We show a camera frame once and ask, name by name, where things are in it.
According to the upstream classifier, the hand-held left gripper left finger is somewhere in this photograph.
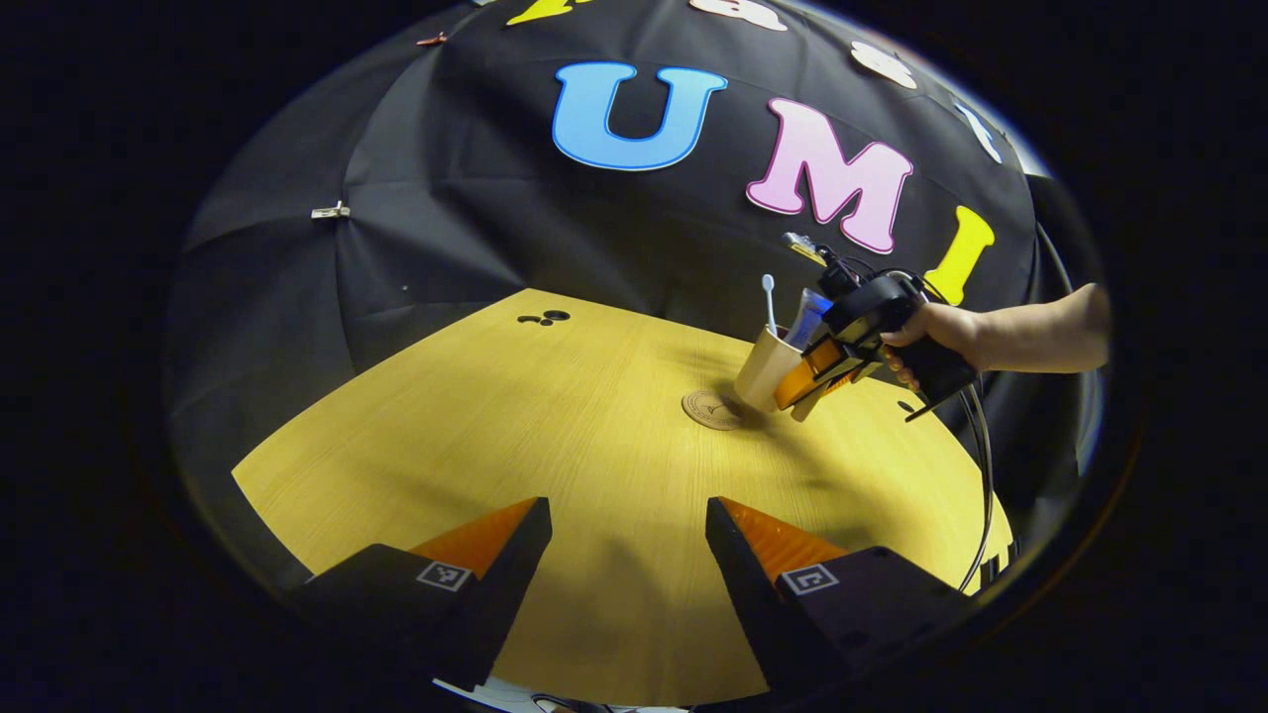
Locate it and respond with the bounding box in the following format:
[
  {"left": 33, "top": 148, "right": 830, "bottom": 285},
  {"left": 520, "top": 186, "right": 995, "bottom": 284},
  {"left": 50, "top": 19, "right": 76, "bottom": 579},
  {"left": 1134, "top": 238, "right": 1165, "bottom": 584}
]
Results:
[{"left": 287, "top": 497, "right": 553, "bottom": 691}]

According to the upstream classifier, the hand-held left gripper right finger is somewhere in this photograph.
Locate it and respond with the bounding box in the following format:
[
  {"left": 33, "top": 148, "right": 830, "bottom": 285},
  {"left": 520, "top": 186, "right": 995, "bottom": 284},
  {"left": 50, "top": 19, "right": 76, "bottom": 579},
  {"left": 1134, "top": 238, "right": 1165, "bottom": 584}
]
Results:
[{"left": 705, "top": 497, "right": 977, "bottom": 694}]

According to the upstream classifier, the beige cup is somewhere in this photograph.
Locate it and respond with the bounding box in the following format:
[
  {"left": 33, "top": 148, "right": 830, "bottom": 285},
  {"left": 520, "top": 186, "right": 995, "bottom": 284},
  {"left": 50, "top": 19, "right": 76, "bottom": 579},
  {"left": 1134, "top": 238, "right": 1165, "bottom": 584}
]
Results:
[{"left": 734, "top": 327, "right": 805, "bottom": 413}]

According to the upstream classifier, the white toothpaste tube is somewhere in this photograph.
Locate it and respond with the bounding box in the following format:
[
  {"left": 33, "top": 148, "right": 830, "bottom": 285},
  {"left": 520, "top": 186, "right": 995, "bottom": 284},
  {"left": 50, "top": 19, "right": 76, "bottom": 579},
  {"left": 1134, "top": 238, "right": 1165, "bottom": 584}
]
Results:
[{"left": 783, "top": 288, "right": 833, "bottom": 350}]

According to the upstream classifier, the round brown coaster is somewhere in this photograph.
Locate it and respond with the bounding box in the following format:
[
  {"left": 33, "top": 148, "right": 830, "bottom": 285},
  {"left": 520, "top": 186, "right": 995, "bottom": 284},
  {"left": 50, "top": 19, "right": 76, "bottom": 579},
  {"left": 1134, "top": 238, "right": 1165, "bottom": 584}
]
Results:
[{"left": 682, "top": 388, "right": 746, "bottom": 431}]

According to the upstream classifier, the yellow wooden desktop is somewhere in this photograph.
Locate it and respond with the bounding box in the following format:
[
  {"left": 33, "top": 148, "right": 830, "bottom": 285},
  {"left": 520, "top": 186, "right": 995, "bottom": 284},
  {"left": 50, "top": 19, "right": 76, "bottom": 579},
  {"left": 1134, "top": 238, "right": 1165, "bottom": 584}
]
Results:
[{"left": 231, "top": 288, "right": 1016, "bottom": 707}]

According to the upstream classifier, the black backdrop cloth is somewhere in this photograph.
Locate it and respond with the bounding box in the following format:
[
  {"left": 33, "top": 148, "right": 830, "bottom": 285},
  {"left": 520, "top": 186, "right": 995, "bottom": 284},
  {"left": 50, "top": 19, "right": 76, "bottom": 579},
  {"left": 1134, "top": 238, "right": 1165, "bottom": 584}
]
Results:
[{"left": 163, "top": 0, "right": 1101, "bottom": 595}]

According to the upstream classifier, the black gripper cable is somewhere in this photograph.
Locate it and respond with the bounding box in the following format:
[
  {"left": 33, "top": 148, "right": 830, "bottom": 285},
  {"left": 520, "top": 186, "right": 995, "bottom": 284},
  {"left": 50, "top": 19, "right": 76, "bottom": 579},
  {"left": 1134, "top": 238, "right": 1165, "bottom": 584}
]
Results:
[{"left": 956, "top": 381, "right": 998, "bottom": 595}]

